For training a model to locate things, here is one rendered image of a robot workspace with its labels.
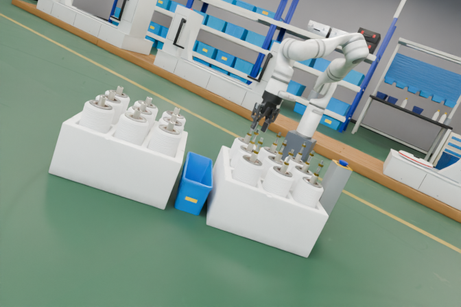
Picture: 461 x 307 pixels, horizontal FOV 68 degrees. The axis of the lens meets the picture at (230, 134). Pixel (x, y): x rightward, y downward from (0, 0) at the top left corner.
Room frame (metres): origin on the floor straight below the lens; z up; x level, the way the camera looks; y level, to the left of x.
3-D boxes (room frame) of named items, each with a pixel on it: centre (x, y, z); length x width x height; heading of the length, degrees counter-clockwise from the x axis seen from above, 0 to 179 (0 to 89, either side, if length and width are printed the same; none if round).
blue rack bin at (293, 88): (6.34, -0.70, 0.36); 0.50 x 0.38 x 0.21; 161
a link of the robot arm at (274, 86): (1.27, -0.11, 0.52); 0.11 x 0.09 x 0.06; 52
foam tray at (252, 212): (1.30, -0.21, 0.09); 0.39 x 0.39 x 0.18; 8
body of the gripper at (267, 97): (1.28, -0.09, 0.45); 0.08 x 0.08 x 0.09
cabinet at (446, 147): (6.00, -3.67, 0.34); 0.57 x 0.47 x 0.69; 159
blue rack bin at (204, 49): (6.98, 0.99, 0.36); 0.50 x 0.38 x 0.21; 160
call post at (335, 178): (1.42, -0.48, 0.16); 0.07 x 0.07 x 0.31; 8
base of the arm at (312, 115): (1.84, -0.37, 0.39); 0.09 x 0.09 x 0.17; 69
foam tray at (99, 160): (1.22, 0.33, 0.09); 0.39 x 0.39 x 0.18; 10
